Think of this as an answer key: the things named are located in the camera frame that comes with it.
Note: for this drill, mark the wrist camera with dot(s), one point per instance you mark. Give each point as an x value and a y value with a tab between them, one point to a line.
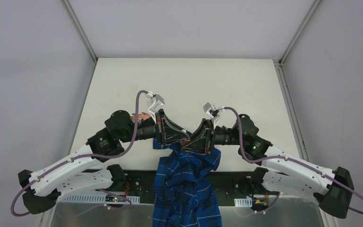
212	112
155	103

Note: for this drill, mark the mannequin hand with painted nails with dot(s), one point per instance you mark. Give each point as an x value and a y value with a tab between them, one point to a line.
140	117

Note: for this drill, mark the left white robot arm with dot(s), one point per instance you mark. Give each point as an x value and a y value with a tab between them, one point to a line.
79	172

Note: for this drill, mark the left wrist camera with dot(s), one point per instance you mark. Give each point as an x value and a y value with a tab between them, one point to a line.
155	103

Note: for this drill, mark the blue plaid shirt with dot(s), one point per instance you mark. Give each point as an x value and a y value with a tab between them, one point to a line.
187	215

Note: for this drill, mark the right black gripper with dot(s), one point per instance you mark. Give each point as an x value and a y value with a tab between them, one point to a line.
210	136

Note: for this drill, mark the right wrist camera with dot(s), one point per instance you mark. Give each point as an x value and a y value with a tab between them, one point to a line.
212	112

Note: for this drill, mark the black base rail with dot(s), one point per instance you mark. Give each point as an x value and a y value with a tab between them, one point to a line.
202	188

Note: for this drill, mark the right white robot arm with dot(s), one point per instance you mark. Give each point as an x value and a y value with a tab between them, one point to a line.
277	171

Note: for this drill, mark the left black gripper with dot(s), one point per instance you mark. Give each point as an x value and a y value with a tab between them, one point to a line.
161	127

